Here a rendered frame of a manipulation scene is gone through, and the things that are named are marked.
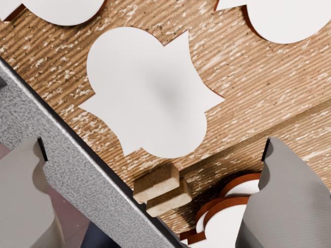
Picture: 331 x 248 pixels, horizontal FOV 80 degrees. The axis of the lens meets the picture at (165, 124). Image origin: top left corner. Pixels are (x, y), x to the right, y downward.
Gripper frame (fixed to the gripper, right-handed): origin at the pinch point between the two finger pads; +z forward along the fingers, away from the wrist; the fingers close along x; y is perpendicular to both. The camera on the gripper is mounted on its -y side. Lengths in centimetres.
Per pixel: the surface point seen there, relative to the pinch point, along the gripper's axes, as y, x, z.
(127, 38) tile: -4.8, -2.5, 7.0
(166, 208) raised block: 14.1, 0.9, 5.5
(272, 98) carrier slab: 0.9, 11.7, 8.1
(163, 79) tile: -1.3, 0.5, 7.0
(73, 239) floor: 175, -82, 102
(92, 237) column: 55, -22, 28
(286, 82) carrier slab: -0.8, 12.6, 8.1
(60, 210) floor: 135, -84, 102
